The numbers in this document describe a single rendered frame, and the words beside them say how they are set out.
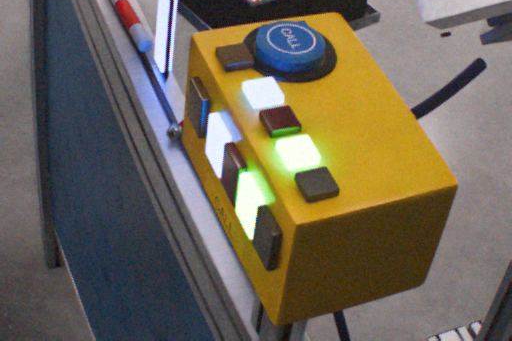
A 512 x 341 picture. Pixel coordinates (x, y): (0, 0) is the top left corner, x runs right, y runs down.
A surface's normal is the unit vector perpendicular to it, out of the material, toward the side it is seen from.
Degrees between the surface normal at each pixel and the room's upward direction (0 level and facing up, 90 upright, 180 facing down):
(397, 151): 0
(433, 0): 55
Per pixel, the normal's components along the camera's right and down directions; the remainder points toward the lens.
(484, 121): 0.11, -0.73
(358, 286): 0.36, 0.66
